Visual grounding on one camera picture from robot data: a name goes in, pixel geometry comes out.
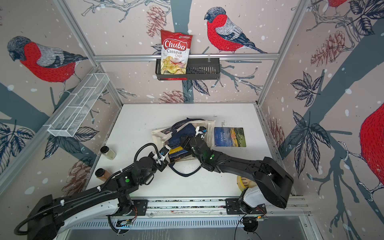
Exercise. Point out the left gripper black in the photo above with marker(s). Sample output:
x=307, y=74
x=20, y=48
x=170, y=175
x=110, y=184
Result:
x=163, y=165

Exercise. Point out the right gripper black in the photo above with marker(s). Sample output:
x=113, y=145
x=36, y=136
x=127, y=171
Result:
x=187, y=142

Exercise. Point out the dark blue thin book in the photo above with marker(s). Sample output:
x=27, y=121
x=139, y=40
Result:
x=175, y=141

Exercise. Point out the cream canvas tote bag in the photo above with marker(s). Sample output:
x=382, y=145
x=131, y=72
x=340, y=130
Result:
x=161, y=136

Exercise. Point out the Animal Farm blue book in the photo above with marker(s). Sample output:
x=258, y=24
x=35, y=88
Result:
x=229, y=137

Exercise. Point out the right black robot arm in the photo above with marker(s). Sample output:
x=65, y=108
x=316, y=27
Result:
x=274, y=182

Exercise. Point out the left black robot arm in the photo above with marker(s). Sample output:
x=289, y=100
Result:
x=50, y=217

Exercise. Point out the Chuba cassava chips bag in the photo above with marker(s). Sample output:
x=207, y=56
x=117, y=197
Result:
x=174, y=53

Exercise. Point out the yellow spine book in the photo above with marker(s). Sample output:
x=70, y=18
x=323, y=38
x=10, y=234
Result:
x=176, y=151

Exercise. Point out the yellow bamboo steamer basket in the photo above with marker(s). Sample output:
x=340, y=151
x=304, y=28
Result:
x=244, y=183

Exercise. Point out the clear spice jar black lid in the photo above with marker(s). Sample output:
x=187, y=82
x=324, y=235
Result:
x=108, y=152

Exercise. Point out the brown spice jar black lid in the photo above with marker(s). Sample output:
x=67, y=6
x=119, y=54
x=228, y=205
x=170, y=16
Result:
x=102, y=174

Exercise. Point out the circuit board under left base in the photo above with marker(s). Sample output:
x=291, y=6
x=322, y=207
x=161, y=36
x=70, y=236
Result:
x=124, y=223

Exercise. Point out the circuit board under base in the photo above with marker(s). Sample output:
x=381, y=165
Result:
x=250, y=219
x=124, y=223

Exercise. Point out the circuit board under right base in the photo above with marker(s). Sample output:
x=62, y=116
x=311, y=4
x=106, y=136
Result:
x=250, y=219

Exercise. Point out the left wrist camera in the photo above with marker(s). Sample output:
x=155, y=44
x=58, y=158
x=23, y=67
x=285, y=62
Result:
x=164, y=151

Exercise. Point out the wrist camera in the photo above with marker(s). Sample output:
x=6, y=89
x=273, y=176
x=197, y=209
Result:
x=164, y=151
x=200, y=131

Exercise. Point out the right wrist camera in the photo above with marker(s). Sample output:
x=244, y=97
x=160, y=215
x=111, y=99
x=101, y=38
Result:
x=200, y=131

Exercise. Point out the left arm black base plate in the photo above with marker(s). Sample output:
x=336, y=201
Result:
x=139, y=207

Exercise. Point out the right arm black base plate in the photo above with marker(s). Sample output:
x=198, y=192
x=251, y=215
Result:
x=235, y=206

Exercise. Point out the black wire wall basket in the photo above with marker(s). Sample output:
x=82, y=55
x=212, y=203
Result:
x=197, y=69

